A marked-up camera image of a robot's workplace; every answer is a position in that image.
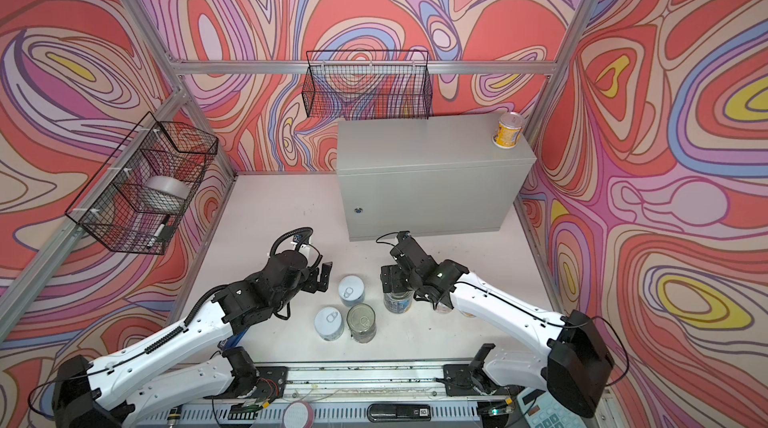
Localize large blue-label can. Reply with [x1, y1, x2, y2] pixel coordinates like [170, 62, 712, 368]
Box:
[383, 291, 413, 314]

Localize small orange-label can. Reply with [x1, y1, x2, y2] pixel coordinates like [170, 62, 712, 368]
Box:
[493, 112, 525, 149]

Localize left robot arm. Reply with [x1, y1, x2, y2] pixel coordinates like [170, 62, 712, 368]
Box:
[51, 227, 332, 427]

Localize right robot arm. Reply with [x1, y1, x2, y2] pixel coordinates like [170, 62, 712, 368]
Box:
[376, 231, 615, 418]

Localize teal can rear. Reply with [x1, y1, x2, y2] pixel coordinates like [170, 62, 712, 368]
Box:
[338, 275, 365, 307]

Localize teal can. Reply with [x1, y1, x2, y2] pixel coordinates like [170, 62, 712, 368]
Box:
[314, 306, 344, 341]
[338, 275, 365, 307]

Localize teal can front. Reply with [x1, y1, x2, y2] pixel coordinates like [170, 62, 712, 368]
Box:
[314, 306, 344, 341]

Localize pink-label can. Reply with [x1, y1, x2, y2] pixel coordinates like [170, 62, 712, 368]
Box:
[434, 304, 452, 314]

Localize chopped tomato can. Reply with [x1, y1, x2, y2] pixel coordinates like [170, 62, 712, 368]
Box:
[346, 303, 376, 344]

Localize grey metal cabinet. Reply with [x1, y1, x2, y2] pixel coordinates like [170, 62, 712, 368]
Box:
[336, 114, 536, 241]

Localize black barcode device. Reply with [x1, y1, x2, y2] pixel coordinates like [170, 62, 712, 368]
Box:
[366, 403, 432, 423]

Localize green circuit board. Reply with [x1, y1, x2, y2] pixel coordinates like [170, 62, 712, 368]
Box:
[227, 404, 264, 420]

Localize teal calculator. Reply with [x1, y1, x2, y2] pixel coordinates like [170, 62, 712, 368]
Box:
[517, 388, 586, 428]

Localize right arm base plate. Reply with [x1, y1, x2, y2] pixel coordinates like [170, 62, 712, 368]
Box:
[434, 343, 522, 397]

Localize left black wire basket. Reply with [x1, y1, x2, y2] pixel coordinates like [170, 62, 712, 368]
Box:
[65, 114, 219, 256]

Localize black wire basket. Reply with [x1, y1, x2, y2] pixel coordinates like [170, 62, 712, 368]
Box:
[301, 49, 433, 121]
[65, 114, 219, 256]

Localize back black wire basket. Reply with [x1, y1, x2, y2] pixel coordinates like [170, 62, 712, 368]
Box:
[301, 49, 433, 121]

